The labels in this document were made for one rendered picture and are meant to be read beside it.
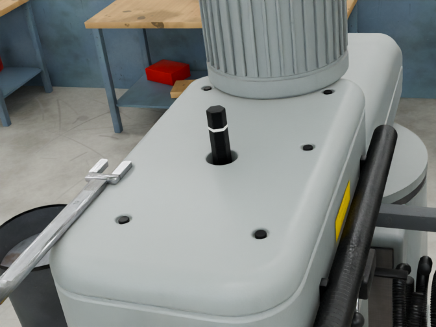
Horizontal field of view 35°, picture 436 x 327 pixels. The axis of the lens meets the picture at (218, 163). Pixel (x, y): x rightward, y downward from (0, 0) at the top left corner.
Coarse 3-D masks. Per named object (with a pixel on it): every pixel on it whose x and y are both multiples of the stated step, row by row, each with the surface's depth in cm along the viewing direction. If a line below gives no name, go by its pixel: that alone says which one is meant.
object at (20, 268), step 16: (96, 176) 76; (112, 176) 76; (80, 192) 74; (96, 192) 74; (64, 208) 71; (80, 208) 71; (64, 224) 69; (48, 240) 66; (32, 256) 64; (16, 272) 63; (0, 288) 61; (0, 304) 60
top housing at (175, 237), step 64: (192, 128) 85; (256, 128) 83; (320, 128) 81; (128, 192) 74; (192, 192) 72; (256, 192) 71; (320, 192) 71; (64, 256) 66; (128, 256) 64; (192, 256) 63; (256, 256) 62; (320, 256) 69; (128, 320) 64; (192, 320) 61; (256, 320) 60
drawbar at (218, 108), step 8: (208, 112) 75; (216, 112) 75; (224, 112) 75; (208, 120) 76; (216, 120) 75; (224, 120) 76; (216, 128) 75; (216, 136) 76; (224, 136) 76; (216, 144) 76; (224, 144) 76; (216, 152) 77; (224, 152) 77; (216, 160) 78; (224, 160) 78
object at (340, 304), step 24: (384, 144) 93; (360, 168) 91; (384, 168) 89; (360, 192) 84; (360, 216) 79; (360, 240) 76; (336, 264) 73; (360, 264) 73; (336, 288) 69; (336, 312) 66
